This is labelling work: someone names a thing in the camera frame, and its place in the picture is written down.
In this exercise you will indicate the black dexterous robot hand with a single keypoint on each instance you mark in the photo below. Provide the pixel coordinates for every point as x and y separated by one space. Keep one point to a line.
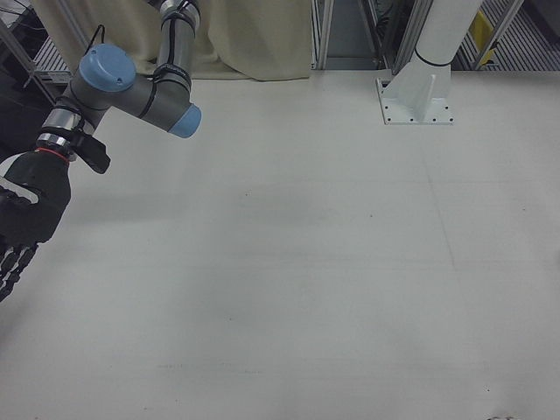
32 197

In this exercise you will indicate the grey UR5e robot arm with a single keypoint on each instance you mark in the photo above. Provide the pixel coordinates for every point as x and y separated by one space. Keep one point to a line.
131 87

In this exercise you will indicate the grey metal rack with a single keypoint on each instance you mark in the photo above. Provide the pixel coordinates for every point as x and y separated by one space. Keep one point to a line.
48 61

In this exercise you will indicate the beige curtain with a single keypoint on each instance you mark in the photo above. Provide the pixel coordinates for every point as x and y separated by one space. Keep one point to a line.
245 35

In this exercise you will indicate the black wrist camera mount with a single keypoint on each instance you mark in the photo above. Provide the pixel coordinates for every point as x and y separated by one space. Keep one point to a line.
93 153

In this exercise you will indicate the white pedestal base plate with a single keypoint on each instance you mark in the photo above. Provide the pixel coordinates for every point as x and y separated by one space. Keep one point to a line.
417 98

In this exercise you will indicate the aluminium frame structure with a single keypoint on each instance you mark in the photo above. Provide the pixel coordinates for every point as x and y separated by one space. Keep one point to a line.
396 30

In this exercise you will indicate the white pedestal column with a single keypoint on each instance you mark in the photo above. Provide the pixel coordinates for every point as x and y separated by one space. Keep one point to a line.
444 30

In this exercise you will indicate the yellow object behind frame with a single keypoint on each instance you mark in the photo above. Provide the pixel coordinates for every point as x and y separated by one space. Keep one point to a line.
481 28

